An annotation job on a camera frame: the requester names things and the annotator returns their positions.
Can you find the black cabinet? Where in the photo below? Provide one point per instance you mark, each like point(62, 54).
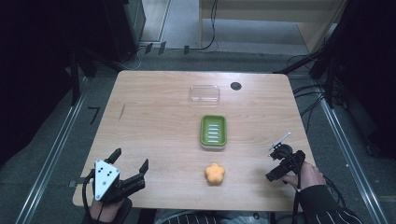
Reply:
point(124, 28)

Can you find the metal floor rail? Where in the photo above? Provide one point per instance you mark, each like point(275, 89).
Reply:
point(53, 149)
point(351, 161)

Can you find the orange flower-shaped soap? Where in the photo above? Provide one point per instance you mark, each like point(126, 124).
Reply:
point(214, 173)

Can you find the black metal stand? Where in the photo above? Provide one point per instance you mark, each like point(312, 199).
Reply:
point(327, 62)

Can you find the clear plastic soap dish lid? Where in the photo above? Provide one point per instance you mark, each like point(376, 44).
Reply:
point(205, 93)

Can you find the light wooden furniture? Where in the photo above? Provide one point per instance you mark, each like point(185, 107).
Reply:
point(274, 21)

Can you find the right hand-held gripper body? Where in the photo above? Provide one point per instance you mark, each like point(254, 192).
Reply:
point(285, 154)

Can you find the small black block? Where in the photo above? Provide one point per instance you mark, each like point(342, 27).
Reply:
point(162, 47)
point(148, 48)
point(186, 49)

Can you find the green soap dish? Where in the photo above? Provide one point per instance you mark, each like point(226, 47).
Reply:
point(213, 131)

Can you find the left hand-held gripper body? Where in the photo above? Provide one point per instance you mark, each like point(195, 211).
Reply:
point(106, 179)

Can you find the person's right hand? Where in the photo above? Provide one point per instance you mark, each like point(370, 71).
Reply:
point(306, 175)

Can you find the person's left hand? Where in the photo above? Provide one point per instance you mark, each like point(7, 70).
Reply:
point(104, 211)

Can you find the black stand leg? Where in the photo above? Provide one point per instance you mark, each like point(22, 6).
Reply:
point(74, 81)

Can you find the black round table grommet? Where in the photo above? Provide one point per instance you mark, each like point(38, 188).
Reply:
point(236, 86)

